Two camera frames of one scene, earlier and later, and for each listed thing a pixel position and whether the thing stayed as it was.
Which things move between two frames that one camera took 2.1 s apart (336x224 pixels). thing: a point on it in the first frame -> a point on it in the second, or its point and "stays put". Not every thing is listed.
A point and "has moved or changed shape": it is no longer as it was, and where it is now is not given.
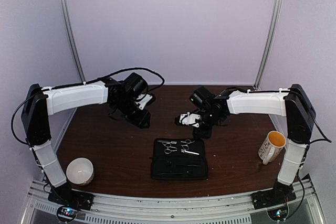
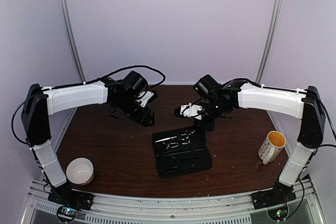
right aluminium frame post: [276, 9] stays put
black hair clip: [186, 173] -> [176, 169]
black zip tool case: [178, 158] has moved or changed shape
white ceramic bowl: [80, 171] stays put
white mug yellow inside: [273, 143] stays put
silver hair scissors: [168, 144] has moved or changed shape
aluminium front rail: [113, 209] stays put
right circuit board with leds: [278, 214] stays put
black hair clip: [171, 164] -> [182, 151]
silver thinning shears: [185, 147] -> [187, 132]
